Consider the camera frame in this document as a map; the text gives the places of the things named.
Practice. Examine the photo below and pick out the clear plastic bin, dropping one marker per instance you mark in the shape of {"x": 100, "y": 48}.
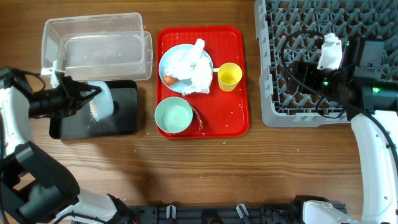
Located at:
{"x": 98, "y": 47}

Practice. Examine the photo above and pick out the mint green bowl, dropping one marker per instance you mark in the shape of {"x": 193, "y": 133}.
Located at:
{"x": 173, "y": 115}

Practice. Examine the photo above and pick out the red candy wrapper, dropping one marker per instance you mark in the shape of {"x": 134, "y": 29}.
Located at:
{"x": 200, "y": 126}

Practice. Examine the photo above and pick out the crumpled white napkin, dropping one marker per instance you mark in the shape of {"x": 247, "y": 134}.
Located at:
{"x": 196, "y": 70}

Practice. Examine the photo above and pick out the black waste tray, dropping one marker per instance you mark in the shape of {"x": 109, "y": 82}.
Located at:
{"x": 122, "y": 121}

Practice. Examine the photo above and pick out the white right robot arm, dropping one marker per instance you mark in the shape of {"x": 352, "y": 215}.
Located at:
{"x": 350, "y": 74}

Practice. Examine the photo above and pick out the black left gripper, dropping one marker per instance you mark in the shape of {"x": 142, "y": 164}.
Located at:
{"x": 74, "y": 90}

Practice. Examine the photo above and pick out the red serving tray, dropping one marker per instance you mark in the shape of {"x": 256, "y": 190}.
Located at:
{"x": 224, "y": 114}

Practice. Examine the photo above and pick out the grey dishwasher rack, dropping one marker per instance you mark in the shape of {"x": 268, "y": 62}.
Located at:
{"x": 275, "y": 20}

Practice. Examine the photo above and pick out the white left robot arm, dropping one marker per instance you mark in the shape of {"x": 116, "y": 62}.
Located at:
{"x": 35, "y": 188}

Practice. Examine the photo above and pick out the orange food piece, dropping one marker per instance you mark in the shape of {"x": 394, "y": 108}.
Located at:
{"x": 168, "y": 80}

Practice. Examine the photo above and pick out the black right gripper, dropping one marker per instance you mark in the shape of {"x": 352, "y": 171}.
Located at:
{"x": 307, "y": 69}

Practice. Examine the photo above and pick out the yellow plastic cup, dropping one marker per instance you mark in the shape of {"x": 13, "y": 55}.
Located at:
{"x": 229, "y": 75}

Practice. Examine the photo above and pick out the light blue plate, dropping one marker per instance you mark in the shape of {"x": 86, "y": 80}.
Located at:
{"x": 171, "y": 62}

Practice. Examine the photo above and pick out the light blue bowl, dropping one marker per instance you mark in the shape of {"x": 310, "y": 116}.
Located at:
{"x": 103, "y": 100}

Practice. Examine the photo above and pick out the pile of rice grains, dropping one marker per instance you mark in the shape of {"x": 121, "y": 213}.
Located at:
{"x": 94, "y": 110}

